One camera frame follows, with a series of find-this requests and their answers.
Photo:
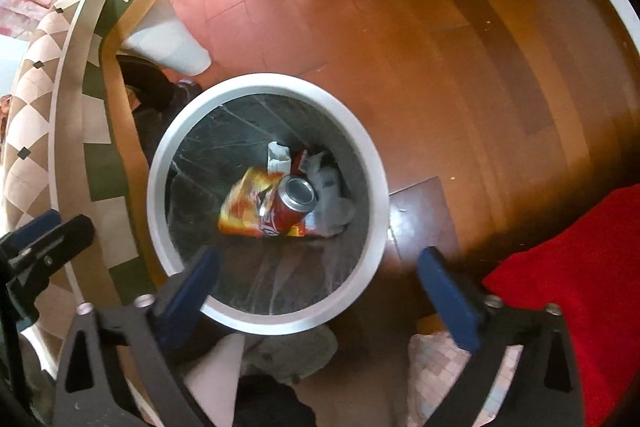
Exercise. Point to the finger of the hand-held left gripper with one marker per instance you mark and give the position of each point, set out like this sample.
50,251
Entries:
35,228
60,242

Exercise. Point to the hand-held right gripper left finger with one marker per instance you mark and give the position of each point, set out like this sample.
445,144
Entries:
192,297

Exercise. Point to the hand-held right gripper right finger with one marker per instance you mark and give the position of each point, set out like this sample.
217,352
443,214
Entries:
450,302

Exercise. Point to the yellow snack packet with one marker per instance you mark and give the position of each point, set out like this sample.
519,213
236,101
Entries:
240,207

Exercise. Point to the white round waste bin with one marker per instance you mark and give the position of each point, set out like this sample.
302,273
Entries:
380,207

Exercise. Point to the red soda can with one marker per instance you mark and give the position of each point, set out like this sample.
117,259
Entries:
287,209

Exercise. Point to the white tissue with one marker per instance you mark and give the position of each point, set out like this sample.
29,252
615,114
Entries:
278,159

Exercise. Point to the white and blue box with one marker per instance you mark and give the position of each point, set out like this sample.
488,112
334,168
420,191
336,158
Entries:
327,187

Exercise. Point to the red wrapper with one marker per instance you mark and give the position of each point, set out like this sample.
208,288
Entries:
299,162

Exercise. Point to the pink checkered cushion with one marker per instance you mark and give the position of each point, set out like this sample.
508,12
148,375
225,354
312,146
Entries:
440,382

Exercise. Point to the red cloth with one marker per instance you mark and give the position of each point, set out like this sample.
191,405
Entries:
575,267

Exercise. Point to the person's dark fleece pants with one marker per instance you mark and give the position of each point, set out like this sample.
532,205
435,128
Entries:
275,407

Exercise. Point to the white table leg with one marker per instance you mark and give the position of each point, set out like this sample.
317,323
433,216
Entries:
167,47

